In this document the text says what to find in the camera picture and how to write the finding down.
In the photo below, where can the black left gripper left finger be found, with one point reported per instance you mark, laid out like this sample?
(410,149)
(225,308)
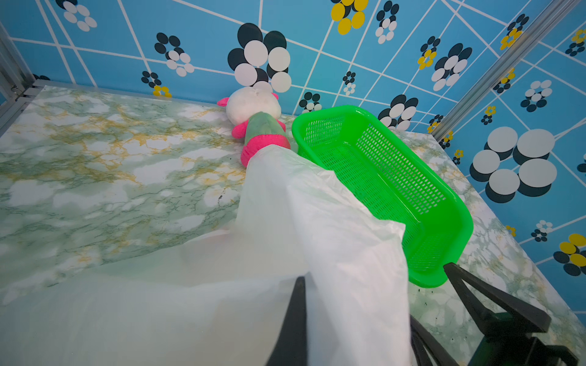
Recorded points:
(291,347)

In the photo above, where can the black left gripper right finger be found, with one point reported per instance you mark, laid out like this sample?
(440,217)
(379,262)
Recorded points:
(508,324)

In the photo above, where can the white plastic bag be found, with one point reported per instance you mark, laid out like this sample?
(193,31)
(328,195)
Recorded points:
(221,298)

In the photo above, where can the green plastic mesh basket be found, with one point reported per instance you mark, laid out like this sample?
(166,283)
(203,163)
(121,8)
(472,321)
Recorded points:
(386,176)

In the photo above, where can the pink white plush toy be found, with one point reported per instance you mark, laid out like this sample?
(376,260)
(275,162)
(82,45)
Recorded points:
(254,114)

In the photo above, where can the aluminium frame post right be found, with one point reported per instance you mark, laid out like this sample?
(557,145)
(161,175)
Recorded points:
(541,26)

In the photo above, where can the aluminium frame post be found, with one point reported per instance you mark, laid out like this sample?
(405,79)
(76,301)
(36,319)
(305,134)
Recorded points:
(541,26)
(16,79)

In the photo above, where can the aluminium frame post left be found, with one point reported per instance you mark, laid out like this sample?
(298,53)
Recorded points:
(16,79)

